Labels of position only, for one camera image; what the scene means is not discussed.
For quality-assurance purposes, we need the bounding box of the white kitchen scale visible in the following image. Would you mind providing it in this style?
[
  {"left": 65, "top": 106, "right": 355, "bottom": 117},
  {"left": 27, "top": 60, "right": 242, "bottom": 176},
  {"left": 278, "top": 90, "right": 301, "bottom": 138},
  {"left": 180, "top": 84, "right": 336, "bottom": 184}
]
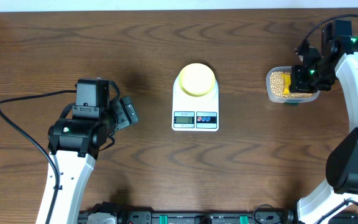
[{"left": 172, "top": 76, "right": 219, "bottom": 132}]

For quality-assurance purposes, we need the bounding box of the green tape label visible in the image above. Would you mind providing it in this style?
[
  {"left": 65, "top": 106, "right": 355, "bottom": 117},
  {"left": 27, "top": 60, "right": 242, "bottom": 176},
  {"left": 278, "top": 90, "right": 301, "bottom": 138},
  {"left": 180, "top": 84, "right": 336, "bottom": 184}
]
[{"left": 284, "top": 102, "right": 299, "bottom": 106}]

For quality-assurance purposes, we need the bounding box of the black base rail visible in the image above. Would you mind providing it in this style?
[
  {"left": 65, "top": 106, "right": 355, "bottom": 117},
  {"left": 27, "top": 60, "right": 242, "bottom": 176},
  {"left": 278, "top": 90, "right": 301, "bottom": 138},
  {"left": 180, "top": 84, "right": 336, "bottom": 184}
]
[{"left": 78, "top": 202, "right": 358, "bottom": 224}]

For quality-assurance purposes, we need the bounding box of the clear plastic container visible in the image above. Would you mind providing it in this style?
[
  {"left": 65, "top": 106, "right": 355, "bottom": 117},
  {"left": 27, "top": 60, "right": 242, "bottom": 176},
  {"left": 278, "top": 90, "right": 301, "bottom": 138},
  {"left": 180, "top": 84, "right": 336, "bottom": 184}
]
[{"left": 266, "top": 66, "right": 319, "bottom": 104}]

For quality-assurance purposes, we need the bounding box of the pile of soybeans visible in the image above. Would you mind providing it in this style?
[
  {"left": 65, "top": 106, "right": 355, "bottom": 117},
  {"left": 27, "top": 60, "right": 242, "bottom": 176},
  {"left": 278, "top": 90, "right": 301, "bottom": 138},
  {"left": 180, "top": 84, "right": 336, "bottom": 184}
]
[{"left": 270, "top": 72, "right": 313, "bottom": 98}]

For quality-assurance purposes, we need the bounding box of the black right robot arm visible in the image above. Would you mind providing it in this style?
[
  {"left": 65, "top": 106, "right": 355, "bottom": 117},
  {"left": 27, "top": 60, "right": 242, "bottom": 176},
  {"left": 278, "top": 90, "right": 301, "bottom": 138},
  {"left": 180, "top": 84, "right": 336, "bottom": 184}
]
[{"left": 283, "top": 14, "right": 358, "bottom": 223}]

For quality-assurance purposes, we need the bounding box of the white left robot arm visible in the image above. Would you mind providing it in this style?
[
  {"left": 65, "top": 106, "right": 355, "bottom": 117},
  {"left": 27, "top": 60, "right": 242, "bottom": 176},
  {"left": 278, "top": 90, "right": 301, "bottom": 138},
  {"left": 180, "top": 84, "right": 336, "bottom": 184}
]
[{"left": 36, "top": 96, "right": 139, "bottom": 223}]

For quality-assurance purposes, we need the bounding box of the yellow bowl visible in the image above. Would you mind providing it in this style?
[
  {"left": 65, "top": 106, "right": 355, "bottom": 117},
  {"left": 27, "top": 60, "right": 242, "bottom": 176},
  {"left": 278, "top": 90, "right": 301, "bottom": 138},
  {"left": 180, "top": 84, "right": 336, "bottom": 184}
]
[{"left": 178, "top": 63, "right": 216, "bottom": 97}]

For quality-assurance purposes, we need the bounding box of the yellow measuring scoop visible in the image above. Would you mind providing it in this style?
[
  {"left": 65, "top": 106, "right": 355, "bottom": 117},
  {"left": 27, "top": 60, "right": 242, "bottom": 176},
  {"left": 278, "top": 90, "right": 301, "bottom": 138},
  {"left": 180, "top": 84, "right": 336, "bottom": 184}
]
[{"left": 281, "top": 73, "right": 291, "bottom": 95}]

